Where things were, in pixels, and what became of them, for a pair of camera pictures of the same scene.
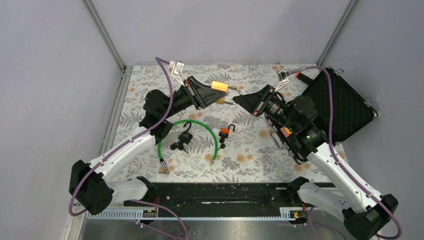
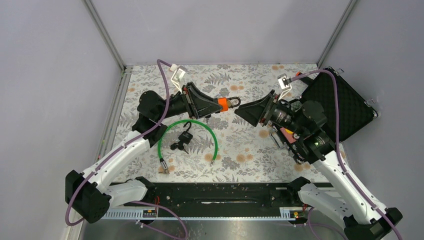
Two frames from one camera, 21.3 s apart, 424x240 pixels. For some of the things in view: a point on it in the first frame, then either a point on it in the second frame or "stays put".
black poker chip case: x=351 y=107 stays put
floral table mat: x=222 y=141 stays put
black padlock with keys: x=184 y=138 stays put
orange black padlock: x=224 y=132 to x=229 y=103
